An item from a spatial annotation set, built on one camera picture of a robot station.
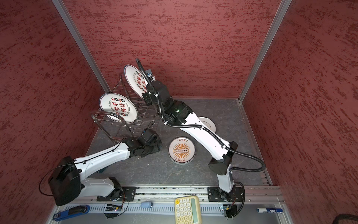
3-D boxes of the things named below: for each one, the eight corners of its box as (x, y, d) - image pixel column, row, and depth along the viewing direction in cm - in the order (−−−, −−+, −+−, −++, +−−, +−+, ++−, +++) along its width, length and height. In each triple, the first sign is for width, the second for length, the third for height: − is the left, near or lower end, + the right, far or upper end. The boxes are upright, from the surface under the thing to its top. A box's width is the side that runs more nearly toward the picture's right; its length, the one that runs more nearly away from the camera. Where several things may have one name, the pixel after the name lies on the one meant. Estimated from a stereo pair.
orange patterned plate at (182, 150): (168, 163, 86) (167, 161, 84) (169, 139, 98) (169, 136, 95) (195, 163, 87) (196, 162, 84) (194, 139, 98) (194, 137, 95)
